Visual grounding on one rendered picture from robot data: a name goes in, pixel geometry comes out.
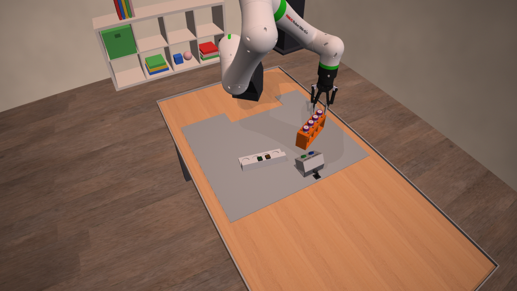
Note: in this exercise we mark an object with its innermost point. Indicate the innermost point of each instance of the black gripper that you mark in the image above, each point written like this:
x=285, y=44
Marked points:
x=323, y=85

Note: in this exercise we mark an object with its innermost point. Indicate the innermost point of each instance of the grey flat mat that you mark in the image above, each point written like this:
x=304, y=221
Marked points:
x=217, y=143

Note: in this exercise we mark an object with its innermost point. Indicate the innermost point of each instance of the orange tube rack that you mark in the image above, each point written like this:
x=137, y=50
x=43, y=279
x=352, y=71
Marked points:
x=303, y=140

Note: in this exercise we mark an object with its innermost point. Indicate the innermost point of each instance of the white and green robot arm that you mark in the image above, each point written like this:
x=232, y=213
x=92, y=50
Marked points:
x=239, y=56

